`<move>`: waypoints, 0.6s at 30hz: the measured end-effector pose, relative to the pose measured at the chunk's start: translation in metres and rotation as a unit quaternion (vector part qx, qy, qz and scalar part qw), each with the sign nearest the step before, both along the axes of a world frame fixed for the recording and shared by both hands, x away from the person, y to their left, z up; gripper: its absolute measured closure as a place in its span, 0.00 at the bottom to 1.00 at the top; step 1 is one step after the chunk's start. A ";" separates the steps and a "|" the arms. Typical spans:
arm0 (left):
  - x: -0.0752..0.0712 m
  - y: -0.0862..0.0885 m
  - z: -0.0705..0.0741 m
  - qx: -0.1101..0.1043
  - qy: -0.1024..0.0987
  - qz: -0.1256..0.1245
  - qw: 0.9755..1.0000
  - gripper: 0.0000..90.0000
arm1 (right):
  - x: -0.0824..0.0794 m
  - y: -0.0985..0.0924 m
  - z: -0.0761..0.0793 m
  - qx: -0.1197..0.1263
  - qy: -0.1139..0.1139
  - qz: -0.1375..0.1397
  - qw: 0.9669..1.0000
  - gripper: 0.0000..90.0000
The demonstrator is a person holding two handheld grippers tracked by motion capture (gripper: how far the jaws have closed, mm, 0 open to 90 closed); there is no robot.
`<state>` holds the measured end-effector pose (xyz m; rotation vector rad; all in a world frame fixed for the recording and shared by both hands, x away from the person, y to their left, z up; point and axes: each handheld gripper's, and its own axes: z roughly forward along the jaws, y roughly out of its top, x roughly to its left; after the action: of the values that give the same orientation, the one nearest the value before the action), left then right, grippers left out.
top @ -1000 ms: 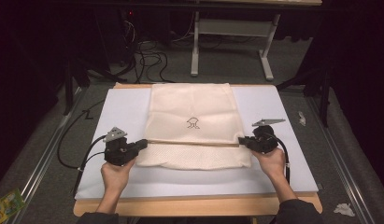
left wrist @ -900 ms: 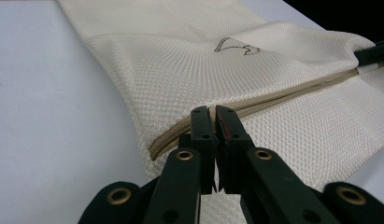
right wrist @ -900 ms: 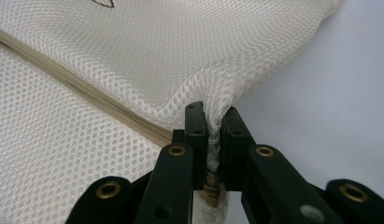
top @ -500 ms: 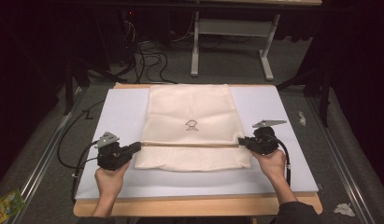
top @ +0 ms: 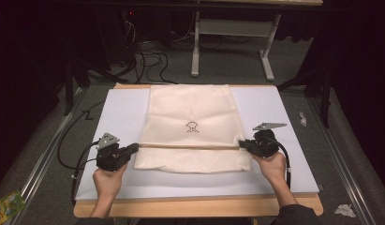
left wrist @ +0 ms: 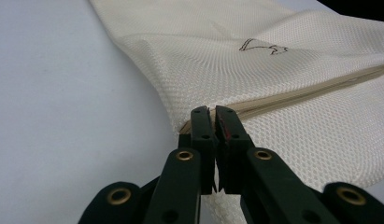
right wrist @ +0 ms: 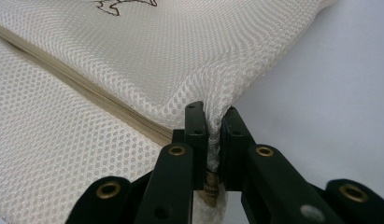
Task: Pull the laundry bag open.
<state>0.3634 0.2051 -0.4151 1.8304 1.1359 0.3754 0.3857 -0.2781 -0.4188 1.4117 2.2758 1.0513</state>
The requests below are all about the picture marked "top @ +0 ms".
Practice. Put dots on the white desk frame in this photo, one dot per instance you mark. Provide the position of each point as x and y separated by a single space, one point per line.
233 28

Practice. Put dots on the metal floor rail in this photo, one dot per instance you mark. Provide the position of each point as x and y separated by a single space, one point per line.
40 168
340 162

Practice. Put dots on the small white plastic scrap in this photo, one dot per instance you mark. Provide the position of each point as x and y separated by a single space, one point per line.
302 119

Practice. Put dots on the white foam mat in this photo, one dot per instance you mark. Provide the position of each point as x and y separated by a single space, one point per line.
127 109

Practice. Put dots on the person's right hand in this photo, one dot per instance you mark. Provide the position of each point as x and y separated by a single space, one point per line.
274 168

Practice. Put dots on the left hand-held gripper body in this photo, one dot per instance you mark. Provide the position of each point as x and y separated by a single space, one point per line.
110 157

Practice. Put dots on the person's left hand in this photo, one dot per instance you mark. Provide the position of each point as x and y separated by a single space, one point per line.
108 184

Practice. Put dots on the green printed packet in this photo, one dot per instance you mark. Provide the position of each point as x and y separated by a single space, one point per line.
7 207

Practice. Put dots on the dark curtain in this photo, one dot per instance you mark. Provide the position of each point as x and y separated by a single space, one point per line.
24 78
362 62

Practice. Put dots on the black metal stand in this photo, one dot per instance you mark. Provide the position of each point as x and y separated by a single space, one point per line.
70 84
326 93

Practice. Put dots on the cream mesh laundry bag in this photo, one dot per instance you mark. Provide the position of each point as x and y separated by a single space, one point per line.
193 106

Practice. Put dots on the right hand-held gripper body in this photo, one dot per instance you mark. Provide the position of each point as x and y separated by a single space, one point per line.
265 146

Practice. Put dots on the crumpled white tissue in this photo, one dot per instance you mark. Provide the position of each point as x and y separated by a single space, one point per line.
344 211

